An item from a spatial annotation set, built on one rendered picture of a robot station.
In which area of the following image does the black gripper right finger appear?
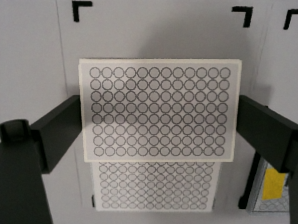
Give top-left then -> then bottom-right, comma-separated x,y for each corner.
236,95 -> 298,224

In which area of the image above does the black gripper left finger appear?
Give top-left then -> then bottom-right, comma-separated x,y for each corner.
0,95 -> 83,224

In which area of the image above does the grey flat deck plate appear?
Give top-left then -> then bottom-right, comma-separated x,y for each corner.
0,0 -> 298,224

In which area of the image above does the clear plastic plate lid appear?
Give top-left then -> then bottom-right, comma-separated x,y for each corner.
246,157 -> 289,216

